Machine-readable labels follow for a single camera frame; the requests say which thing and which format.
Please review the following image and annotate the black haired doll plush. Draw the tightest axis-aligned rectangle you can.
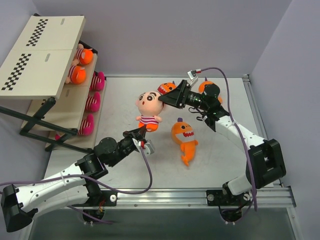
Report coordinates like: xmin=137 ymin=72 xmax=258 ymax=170
xmin=72 ymin=43 xmax=94 ymax=65
xmin=135 ymin=91 xmax=164 ymax=132
xmin=65 ymin=65 xmax=86 ymax=85

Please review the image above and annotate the orange shark plush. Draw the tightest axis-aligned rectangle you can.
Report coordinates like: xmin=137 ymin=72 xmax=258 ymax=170
xmin=171 ymin=117 xmax=199 ymax=167
xmin=157 ymin=81 xmax=177 ymax=95
xmin=198 ymin=79 xmax=223 ymax=104

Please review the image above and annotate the white pink glasses plush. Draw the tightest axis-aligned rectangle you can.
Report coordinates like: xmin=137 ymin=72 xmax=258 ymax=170
xmin=85 ymin=92 xmax=101 ymax=113
xmin=77 ymin=113 xmax=95 ymax=136

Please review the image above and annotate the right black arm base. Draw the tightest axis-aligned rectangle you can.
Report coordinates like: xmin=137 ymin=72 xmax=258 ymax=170
xmin=205 ymin=182 xmax=253 ymax=226

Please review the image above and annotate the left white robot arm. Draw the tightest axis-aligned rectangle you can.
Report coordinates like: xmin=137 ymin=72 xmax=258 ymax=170
xmin=0 ymin=126 xmax=154 ymax=233

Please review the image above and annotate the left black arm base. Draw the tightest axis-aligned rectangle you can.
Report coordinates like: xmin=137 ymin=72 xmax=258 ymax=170
xmin=72 ymin=190 xmax=118 ymax=227

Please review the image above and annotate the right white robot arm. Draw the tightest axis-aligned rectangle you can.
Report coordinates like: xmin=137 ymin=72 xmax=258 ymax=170
xmin=159 ymin=80 xmax=287 ymax=205

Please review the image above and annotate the white pink plush on shelf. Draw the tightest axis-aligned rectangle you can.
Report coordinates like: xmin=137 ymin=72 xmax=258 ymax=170
xmin=89 ymin=71 xmax=105 ymax=91

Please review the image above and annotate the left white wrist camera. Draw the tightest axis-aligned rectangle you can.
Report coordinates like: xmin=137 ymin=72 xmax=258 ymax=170
xmin=132 ymin=138 xmax=155 ymax=156

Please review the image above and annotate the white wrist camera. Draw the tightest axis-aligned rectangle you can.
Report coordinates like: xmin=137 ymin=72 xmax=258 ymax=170
xmin=187 ymin=69 xmax=202 ymax=88
xmin=132 ymin=138 xmax=155 ymax=156

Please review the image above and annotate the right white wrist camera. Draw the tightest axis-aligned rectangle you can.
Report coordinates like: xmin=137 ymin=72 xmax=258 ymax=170
xmin=187 ymin=69 xmax=202 ymax=88

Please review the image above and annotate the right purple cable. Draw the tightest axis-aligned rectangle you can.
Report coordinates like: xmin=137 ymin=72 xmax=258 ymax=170
xmin=199 ymin=66 xmax=258 ymax=212

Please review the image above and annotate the aluminium table side rail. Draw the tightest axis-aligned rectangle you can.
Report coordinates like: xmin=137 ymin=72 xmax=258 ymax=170
xmin=242 ymin=74 xmax=286 ymax=187

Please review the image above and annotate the cream tiered shelf black frame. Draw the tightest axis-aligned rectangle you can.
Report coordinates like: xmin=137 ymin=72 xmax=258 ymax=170
xmin=0 ymin=14 xmax=106 ymax=153

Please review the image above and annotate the aluminium mounting rail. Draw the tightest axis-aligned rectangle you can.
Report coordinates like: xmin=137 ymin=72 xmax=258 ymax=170
xmin=107 ymin=185 xmax=296 ymax=209

